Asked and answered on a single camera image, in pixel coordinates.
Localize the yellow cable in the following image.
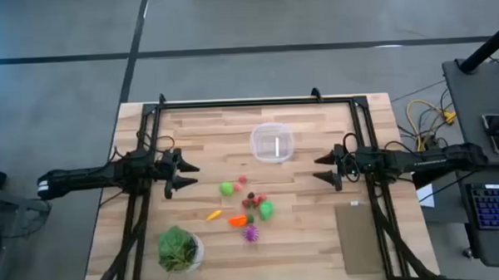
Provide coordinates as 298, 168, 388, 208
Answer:
404, 97, 459, 153

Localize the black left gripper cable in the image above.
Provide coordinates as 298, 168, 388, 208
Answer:
136, 129, 177, 155

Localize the brown rectangular mat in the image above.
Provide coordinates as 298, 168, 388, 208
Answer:
333, 202, 387, 277

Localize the black metal table frame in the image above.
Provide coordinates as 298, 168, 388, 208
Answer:
79, 83, 441, 280

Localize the keyboard with blue backlight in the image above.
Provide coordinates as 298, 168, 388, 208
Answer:
465, 182, 499, 233

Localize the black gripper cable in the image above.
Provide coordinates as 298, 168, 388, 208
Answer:
340, 131, 363, 184
136, 129, 177, 155

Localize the clear plastic tupperware container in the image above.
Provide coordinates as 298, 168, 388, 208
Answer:
248, 121, 297, 165

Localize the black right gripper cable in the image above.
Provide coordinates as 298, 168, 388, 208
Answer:
340, 131, 363, 184

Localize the orange toy carrot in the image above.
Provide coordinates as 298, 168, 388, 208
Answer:
227, 213, 256, 228

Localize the green toy bell pepper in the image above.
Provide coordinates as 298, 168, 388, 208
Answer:
259, 200, 275, 223

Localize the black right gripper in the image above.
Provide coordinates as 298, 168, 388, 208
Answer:
310, 143, 358, 193

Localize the white paper sheet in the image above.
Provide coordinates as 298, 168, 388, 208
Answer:
416, 183, 437, 209

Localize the green potted plant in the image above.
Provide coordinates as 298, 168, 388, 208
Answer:
157, 224, 207, 274

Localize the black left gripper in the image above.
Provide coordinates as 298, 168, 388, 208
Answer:
151, 148, 201, 201

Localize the black pole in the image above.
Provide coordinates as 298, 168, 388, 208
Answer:
457, 19, 499, 75

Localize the purple striped toy fruit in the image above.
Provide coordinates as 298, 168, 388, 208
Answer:
243, 224, 261, 244

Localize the grey side desk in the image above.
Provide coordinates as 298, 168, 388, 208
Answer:
441, 57, 499, 272

